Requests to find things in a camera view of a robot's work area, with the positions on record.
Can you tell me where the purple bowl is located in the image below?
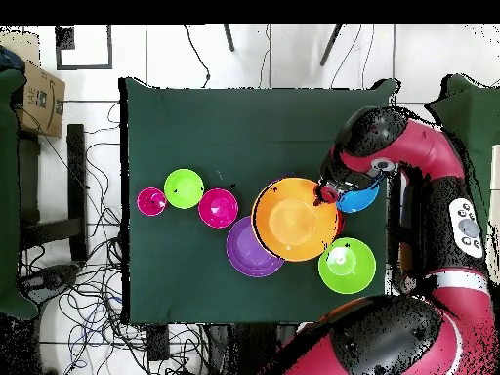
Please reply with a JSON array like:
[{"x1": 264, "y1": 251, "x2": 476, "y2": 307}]
[{"x1": 226, "y1": 215, "x2": 285, "y2": 278}]

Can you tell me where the green cloth covered table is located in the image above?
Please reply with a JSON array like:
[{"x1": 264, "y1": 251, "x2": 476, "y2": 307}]
[
  {"x1": 0, "y1": 67, "x2": 39, "y2": 321},
  {"x1": 425, "y1": 73, "x2": 500, "y2": 220}
]

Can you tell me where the large yellow bowl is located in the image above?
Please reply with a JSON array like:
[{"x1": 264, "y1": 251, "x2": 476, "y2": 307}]
[{"x1": 250, "y1": 177, "x2": 340, "y2": 263}]

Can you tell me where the black bench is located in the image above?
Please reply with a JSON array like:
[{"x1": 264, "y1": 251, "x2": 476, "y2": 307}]
[{"x1": 17, "y1": 123, "x2": 90, "y2": 263}]

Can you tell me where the large green bowl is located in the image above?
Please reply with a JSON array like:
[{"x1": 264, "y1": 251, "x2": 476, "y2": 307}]
[{"x1": 317, "y1": 236, "x2": 377, "y2": 295}]

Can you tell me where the small green bowl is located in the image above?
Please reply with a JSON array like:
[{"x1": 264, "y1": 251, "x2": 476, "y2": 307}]
[{"x1": 163, "y1": 168, "x2": 205, "y2": 210}]

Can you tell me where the large blue bowl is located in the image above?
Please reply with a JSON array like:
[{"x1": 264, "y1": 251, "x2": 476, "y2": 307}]
[{"x1": 335, "y1": 182, "x2": 381, "y2": 215}]

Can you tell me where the dark green tablecloth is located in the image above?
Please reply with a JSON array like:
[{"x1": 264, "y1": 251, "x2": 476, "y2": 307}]
[{"x1": 118, "y1": 76, "x2": 401, "y2": 326}]

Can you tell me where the small pink bowl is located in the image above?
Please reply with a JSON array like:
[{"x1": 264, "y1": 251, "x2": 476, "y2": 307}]
[{"x1": 197, "y1": 188, "x2": 240, "y2": 230}]

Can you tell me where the black square floor frame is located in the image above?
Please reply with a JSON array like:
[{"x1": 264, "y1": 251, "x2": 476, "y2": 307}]
[{"x1": 54, "y1": 24, "x2": 114, "y2": 72}]

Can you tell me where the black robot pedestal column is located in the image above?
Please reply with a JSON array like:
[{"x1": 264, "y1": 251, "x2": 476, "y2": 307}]
[{"x1": 204, "y1": 322, "x2": 298, "y2": 375}]

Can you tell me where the black floor cable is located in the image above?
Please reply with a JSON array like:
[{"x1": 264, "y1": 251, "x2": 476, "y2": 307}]
[{"x1": 183, "y1": 24, "x2": 213, "y2": 89}]

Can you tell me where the cardboard box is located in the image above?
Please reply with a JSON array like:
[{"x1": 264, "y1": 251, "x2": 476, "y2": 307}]
[{"x1": 15, "y1": 60, "x2": 66, "y2": 139}]

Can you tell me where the black tripod leg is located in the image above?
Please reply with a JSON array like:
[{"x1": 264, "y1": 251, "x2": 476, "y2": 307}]
[
  {"x1": 223, "y1": 24, "x2": 236, "y2": 53},
  {"x1": 319, "y1": 24, "x2": 344, "y2": 67}
]

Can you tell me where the grey stand base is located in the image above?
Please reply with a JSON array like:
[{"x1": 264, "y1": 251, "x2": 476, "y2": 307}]
[{"x1": 19, "y1": 264, "x2": 81, "y2": 300}]

